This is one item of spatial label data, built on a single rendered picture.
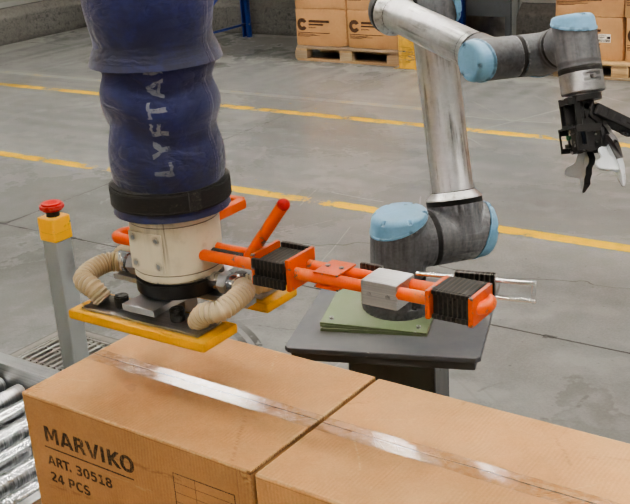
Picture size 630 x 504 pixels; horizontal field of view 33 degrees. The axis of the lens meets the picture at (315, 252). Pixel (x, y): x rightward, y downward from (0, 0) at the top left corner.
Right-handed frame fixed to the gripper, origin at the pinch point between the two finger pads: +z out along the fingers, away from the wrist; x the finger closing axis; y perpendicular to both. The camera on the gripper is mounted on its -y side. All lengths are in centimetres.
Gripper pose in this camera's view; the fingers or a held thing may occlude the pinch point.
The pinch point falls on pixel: (606, 189)
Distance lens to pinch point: 230.3
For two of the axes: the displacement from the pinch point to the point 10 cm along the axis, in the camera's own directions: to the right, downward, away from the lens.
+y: -9.4, 1.4, -3.0
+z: 1.4, 9.9, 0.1
